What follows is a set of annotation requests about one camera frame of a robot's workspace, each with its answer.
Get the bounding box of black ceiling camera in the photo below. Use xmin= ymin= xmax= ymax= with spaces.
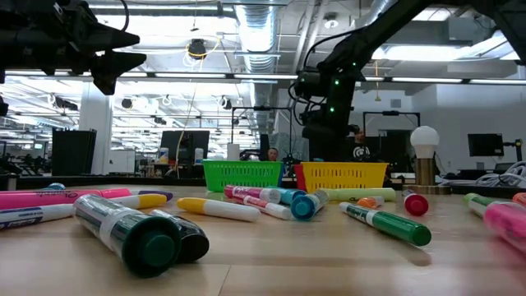
xmin=187 ymin=38 xmax=208 ymax=61

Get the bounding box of green cap white-label marker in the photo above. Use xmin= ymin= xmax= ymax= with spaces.
xmin=463 ymin=192 xmax=501 ymax=219

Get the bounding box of small orange cap marker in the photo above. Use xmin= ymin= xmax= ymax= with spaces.
xmin=356 ymin=196 xmax=385 ymax=210

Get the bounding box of thick dark green marker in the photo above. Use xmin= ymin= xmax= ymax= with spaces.
xmin=72 ymin=193 xmax=182 ymax=279

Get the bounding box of black cabinet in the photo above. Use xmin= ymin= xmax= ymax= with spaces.
xmin=51 ymin=128 xmax=98 ymax=177

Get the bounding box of white bulb lamp brass base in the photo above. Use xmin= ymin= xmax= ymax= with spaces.
xmin=402 ymin=125 xmax=452 ymax=195

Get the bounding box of black cap white marker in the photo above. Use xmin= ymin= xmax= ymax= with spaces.
xmin=148 ymin=208 xmax=210 ymax=264

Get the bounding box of black stand frame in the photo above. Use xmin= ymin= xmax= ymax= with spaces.
xmin=362 ymin=109 xmax=422 ymax=135

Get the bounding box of black monitor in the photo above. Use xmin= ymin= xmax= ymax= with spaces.
xmin=159 ymin=130 xmax=211 ymax=165
xmin=467 ymin=132 xmax=505 ymax=158

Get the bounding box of black partition panel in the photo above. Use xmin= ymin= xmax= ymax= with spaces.
xmin=376 ymin=130 xmax=412 ymax=162

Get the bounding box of red cap white marker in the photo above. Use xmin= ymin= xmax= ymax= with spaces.
xmin=401 ymin=188 xmax=430 ymax=217

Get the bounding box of black aluminium table frame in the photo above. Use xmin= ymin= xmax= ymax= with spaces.
xmin=0 ymin=172 xmax=526 ymax=199

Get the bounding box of white power cable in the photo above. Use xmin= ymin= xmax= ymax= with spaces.
xmin=437 ymin=160 xmax=526 ymax=189

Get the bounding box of white pillar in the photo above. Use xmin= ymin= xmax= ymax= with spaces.
xmin=79 ymin=81 xmax=113 ymax=176

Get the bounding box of silver ventilation duct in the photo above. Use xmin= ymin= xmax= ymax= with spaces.
xmin=233 ymin=0 xmax=281 ymax=132

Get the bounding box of slim red Expo marker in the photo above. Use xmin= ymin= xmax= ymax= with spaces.
xmin=232 ymin=193 xmax=293 ymax=221

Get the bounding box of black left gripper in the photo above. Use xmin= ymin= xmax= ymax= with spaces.
xmin=0 ymin=0 xmax=148 ymax=96

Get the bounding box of light green highlighter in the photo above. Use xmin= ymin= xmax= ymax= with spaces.
xmin=322 ymin=187 xmax=398 ymax=203

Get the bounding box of slim white blue-label pen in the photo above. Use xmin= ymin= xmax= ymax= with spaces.
xmin=0 ymin=203 xmax=77 ymax=231

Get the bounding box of purple cap grey marker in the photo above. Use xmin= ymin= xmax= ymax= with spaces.
xmin=130 ymin=188 xmax=174 ymax=202

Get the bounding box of slim green marker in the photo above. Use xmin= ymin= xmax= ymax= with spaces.
xmin=338 ymin=201 xmax=433 ymax=247

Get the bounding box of yellow plastic basket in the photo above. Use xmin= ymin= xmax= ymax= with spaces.
xmin=301 ymin=161 xmax=390 ymax=193

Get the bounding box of pink highlighter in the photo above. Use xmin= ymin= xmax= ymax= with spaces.
xmin=0 ymin=187 xmax=133 ymax=210
xmin=482 ymin=200 xmax=526 ymax=254

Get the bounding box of green plastic basket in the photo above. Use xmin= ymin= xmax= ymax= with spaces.
xmin=202 ymin=159 xmax=284 ymax=193

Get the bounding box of light blue white-label marker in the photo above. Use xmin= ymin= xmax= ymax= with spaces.
xmin=290 ymin=189 xmax=330 ymax=222

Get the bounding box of red plastic basket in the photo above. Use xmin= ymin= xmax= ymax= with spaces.
xmin=293 ymin=163 xmax=307 ymax=191

